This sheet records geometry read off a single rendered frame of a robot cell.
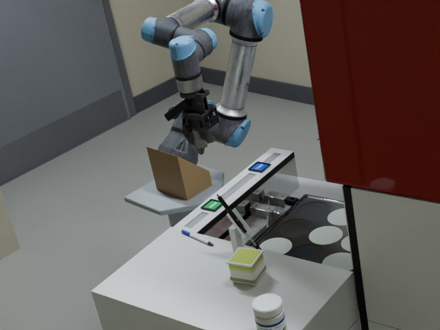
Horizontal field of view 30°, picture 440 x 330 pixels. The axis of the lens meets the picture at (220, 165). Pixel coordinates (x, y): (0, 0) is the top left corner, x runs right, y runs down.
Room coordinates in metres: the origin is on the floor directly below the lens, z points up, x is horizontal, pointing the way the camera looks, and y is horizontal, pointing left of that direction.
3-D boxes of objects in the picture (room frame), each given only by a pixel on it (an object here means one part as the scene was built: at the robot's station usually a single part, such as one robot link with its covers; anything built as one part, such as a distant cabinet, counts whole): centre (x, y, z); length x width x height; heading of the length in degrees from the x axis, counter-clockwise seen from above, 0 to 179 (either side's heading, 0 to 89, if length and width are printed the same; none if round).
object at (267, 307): (1.56, -0.04, 1.01); 0.07 x 0.07 x 0.10
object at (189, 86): (2.23, 0.04, 1.38); 0.08 x 0.08 x 0.05
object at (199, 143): (2.22, 0.04, 1.19); 0.06 x 0.03 x 0.09; 48
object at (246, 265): (1.81, -0.02, 1.00); 0.07 x 0.07 x 0.07; 57
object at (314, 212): (2.04, -0.26, 0.90); 0.34 x 0.34 x 0.01; 48
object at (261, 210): (2.26, -0.11, 0.89); 0.08 x 0.03 x 0.03; 48
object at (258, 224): (2.21, -0.05, 0.87); 0.36 x 0.08 x 0.03; 138
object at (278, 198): (2.32, -0.16, 0.89); 0.08 x 0.03 x 0.03; 48
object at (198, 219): (2.33, -0.04, 0.89); 0.55 x 0.09 x 0.14; 138
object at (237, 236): (1.93, -0.02, 1.03); 0.06 x 0.04 x 0.13; 48
